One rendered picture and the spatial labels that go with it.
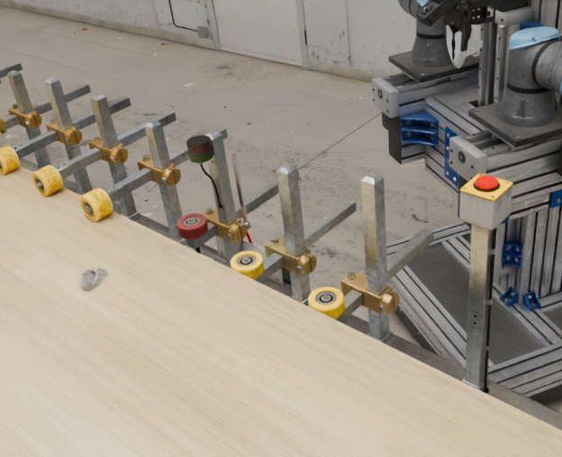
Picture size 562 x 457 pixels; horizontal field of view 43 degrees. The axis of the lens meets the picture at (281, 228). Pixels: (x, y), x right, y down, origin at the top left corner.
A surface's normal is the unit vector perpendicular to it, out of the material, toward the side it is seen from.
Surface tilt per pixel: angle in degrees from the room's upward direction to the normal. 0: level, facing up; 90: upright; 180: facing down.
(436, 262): 0
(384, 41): 90
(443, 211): 0
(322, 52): 90
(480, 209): 90
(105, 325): 0
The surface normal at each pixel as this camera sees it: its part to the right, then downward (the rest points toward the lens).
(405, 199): -0.11, -0.83
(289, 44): -0.65, 0.49
